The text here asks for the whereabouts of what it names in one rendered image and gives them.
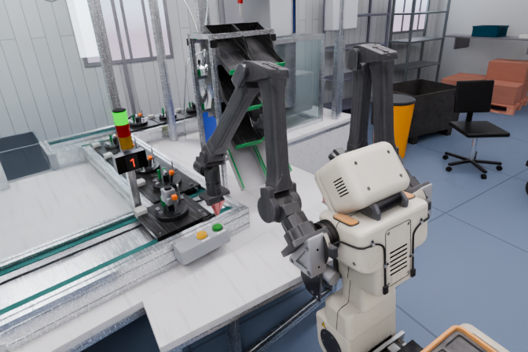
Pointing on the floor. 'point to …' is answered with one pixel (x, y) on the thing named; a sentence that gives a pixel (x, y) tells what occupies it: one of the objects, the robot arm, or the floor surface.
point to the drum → (402, 120)
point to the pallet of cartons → (502, 83)
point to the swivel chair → (478, 98)
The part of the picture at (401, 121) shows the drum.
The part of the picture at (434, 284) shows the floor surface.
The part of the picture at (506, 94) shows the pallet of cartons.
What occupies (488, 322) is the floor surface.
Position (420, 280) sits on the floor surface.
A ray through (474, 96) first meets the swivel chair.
